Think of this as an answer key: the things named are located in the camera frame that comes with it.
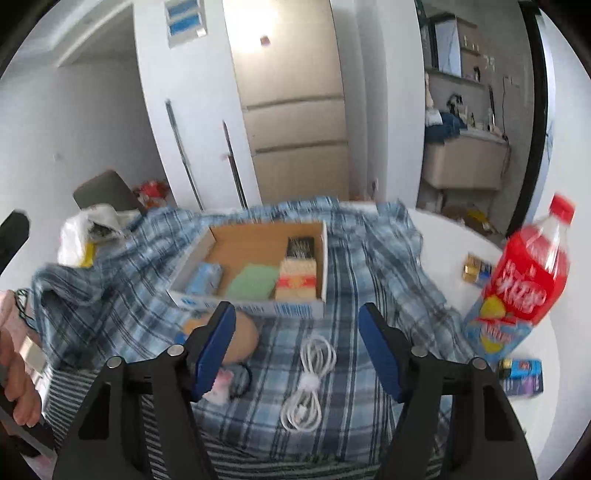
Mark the bathroom mirror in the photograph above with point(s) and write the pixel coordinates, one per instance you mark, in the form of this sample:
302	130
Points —
445	46

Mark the light blue packet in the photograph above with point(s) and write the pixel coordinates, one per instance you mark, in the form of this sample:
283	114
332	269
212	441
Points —
204	279

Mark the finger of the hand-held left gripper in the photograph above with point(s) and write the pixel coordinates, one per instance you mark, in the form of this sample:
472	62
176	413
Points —
14	235

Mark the blue plaid shirt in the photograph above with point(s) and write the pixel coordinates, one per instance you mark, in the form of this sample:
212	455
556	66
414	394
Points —
369	277

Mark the red and gold box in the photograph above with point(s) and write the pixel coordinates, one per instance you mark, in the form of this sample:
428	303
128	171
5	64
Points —
295	281

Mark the grey wall panel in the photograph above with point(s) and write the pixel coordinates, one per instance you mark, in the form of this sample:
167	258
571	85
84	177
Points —
184	21

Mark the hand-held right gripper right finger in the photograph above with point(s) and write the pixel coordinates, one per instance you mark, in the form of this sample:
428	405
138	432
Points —
378	350

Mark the pink small item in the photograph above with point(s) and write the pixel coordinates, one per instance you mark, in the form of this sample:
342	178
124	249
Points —
221	385

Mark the striped cloth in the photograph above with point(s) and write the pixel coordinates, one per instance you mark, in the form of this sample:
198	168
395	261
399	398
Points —
258	457

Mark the beige vanity cabinet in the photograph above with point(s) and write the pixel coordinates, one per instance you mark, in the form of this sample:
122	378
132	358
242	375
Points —
466	161

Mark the person's left hand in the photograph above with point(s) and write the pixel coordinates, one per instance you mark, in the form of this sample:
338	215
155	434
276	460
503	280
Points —
16	369

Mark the dark blue cloth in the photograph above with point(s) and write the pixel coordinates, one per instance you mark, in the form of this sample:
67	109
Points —
443	127

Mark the red drink bottle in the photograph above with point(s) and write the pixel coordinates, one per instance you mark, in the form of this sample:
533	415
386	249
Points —
531	272

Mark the gold refrigerator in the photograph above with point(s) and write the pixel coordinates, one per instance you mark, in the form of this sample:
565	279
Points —
291	92

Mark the green flat pack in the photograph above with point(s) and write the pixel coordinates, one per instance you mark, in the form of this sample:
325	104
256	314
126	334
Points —
251	281

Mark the black box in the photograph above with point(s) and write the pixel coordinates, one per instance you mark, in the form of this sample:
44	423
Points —
301	248

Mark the cardboard box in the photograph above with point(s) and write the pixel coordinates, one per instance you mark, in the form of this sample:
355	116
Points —
221	249

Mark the grey chair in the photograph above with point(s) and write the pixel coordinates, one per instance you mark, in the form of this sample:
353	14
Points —
106	189

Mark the white plastic bag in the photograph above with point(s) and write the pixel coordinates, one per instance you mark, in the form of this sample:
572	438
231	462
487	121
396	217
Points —
74	235

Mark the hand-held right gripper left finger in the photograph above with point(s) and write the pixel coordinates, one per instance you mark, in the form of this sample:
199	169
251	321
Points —
217	350

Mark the round tan disc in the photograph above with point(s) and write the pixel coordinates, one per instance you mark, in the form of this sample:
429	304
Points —
244	339

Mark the yellow and blue small box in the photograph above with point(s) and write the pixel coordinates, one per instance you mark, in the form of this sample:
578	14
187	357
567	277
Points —
478	268

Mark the black door frame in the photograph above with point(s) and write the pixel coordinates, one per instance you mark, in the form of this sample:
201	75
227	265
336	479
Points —
540	115

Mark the blue and yellow snack packet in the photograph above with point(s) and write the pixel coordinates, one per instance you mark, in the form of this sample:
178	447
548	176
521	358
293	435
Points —
494	334

